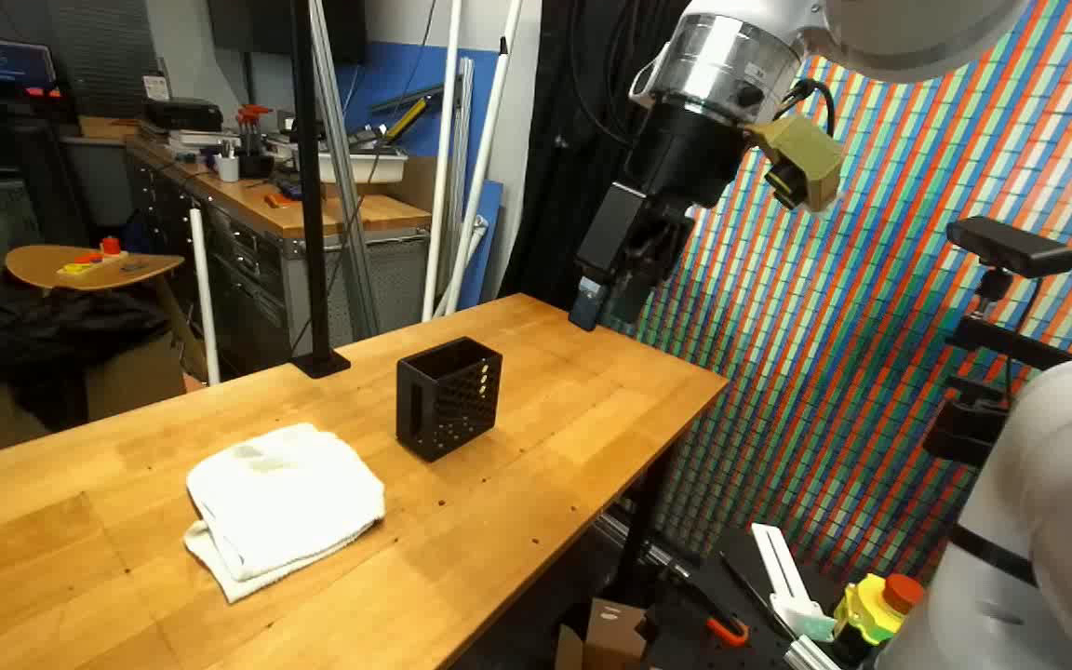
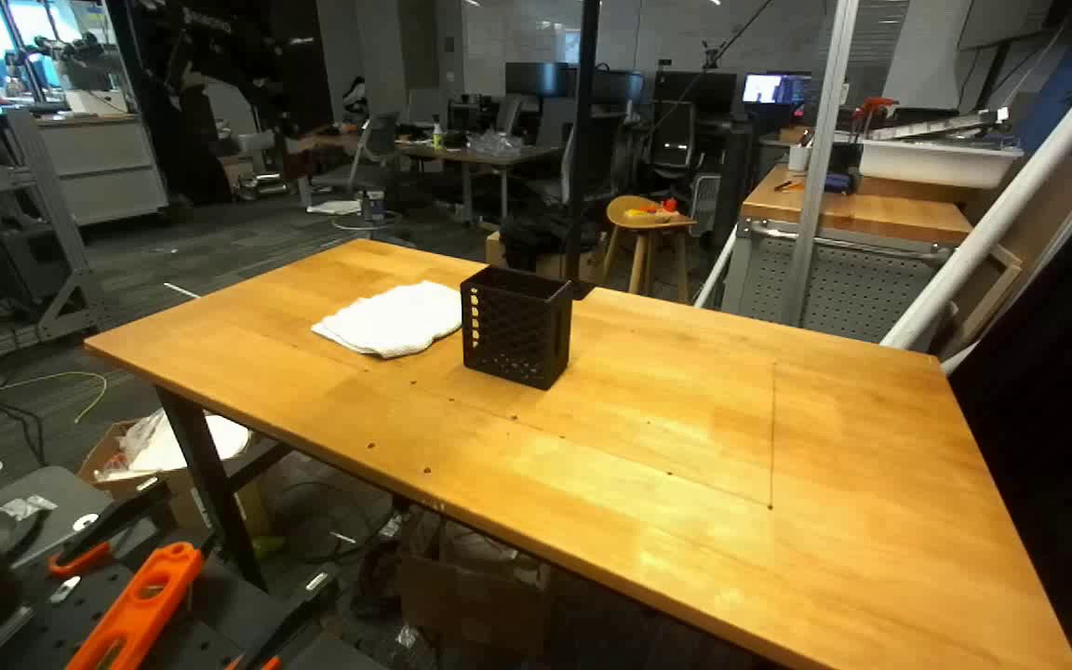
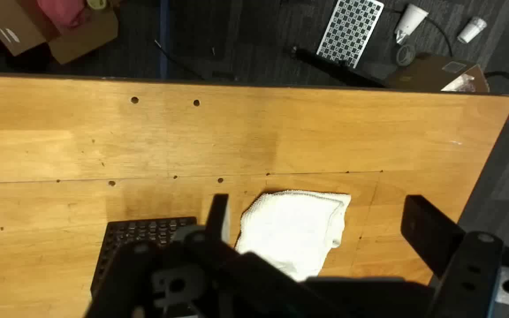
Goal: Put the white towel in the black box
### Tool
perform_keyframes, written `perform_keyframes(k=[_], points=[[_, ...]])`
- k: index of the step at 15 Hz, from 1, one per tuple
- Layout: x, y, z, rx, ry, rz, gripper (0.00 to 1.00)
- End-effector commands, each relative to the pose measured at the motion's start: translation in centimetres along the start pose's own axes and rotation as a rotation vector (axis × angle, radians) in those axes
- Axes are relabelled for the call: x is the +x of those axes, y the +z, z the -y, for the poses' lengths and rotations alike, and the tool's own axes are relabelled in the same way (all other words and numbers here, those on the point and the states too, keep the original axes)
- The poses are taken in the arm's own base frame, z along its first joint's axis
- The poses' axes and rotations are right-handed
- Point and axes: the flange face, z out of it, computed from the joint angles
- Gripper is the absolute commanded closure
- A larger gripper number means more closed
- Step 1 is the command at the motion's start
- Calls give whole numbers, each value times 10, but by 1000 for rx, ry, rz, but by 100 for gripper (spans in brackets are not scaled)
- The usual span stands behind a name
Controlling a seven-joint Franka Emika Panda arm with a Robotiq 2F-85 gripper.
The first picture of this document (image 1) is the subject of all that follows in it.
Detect grey metal post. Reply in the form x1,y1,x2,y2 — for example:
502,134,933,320
306,0,378,338

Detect black cable with silver plug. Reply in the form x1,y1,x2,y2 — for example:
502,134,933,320
771,74,841,140

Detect white towel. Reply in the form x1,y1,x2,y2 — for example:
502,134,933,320
181,422,389,608

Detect large cardboard box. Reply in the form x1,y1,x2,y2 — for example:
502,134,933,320
0,331,194,466

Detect black camera stand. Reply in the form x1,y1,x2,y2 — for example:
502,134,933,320
921,264,1072,471

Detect black table leg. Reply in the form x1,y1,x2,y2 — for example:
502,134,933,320
607,438,681,610

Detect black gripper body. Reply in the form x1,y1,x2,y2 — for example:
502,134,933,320
637,101,758,252

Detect red yellow toy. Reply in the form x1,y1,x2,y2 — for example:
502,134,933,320
57,229,134,284

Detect black vertical pole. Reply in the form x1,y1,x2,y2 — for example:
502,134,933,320
290,0,354,381

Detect colourful striped backdrop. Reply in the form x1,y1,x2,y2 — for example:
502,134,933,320
603,0,1072,587

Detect short white pole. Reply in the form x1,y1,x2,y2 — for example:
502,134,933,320
184,204,225,392

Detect black device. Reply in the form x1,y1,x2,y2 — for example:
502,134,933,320
142,96,225,134

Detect small cardboard box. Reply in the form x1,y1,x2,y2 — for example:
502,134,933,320
555,594,655,670

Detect black bag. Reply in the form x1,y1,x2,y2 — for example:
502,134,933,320
0,278,178,431

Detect round wooden stool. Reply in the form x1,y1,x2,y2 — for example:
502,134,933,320
3,243,189,299

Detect white aluminium rail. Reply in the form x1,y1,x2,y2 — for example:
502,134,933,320
749,522,841,639

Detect yellow red emergency stop button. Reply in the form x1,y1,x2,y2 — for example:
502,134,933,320
832,568,926,646

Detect wooden top workbench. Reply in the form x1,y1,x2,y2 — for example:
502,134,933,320
122,130,436,363

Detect black exterior camera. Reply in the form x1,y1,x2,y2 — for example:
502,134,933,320
941,216,1072,278

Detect white plastic bin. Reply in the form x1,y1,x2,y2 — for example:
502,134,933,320
311,146,414,191

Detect yellow-green wrist camera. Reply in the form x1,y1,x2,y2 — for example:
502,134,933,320
755,115,848,216

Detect orange handled clamp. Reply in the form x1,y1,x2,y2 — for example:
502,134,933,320
681,572,755,650

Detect black perforated box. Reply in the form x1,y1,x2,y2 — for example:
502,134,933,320
395,333,506,466

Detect white bottle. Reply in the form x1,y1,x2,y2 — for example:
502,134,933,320
210,137,244,187

